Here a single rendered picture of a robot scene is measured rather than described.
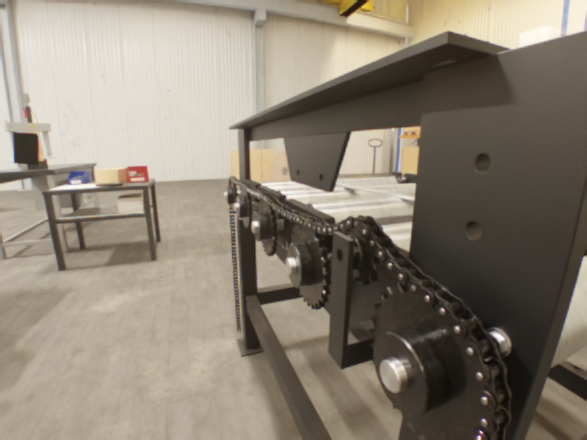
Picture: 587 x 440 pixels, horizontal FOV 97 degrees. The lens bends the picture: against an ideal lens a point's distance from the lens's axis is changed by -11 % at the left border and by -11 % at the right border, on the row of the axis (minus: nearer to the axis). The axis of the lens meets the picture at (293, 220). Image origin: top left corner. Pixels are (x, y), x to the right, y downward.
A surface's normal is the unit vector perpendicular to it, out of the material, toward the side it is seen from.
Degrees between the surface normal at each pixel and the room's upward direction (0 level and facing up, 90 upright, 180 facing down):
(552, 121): 90
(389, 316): 90
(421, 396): 90
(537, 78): 90
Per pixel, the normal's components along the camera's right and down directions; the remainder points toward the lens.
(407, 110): -0.94, 0.08
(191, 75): 0.35, 0.22
